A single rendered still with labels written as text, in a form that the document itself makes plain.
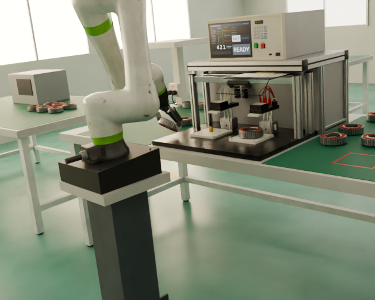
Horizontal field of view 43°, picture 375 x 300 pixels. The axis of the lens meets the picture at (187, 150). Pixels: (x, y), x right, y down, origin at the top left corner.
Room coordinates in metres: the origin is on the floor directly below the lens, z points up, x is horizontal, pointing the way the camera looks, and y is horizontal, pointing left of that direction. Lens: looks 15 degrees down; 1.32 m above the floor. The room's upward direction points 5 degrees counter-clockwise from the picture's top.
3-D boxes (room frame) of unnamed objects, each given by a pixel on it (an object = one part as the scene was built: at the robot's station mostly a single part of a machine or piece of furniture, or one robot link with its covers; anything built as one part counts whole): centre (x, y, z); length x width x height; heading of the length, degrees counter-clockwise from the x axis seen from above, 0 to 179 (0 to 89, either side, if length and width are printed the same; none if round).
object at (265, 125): (2.26, -0.40, 0.80); 0.08 x 0.05 x 0.06; 46
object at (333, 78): (2.30, -0.72, 0.91); 0.28 x 0.03 x 0.32; 136
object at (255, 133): (2.16, -0.30, 0.80); 0.11 x 0.11 x 0.04
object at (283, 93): (2.42, -0.39, 0.92); 0.66 x 0.01 x 0.30; 46
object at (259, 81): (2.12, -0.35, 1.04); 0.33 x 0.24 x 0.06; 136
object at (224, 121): (2.43, -0.23, 0.80); 0.08 x 0.05 x 0.06; 46
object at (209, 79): (2.31, -0.28, 1.03); 0.62 x 0.01 x 0.03; 46
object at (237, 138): (2.16, -0.30, 0.78); 0.15 x 0.15 x 0.01; 46
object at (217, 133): (2.33, -0.13, 0.78); 0.15 x 0.15 x 0.01; 46
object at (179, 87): (3.29, 0.03, 0.98); 0.37 x 0.35 x 0.46; 46
